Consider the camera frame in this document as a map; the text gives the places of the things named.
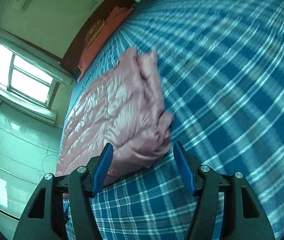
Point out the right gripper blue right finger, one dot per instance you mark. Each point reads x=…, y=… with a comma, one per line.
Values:
x=243, y=214

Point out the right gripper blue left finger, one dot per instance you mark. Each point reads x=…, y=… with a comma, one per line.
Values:
x=43, y=216

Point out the pink quilted down jacket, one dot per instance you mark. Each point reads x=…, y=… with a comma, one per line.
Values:
x=123, y=107

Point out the white glossy wardrobe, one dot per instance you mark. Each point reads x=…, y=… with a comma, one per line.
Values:
x=29, y=149

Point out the light green curtain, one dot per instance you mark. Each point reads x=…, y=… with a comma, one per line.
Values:
x=36, y=58
x=38, y=112

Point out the blue plaid bed cover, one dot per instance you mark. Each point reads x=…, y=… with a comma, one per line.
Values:
x=221, y=64

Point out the brown embroidered cushion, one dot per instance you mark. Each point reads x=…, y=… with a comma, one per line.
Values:
x=93, y=32

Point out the orange pillow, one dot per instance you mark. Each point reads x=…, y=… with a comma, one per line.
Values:
x=102, y=35

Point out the dark wooden headboard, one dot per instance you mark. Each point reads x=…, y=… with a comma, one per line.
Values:
x=95, y=21

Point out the window with wooden frame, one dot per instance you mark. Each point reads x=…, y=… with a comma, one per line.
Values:
x=24, y=80

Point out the wall socket plate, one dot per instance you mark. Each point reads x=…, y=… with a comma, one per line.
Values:
x=92, y=4

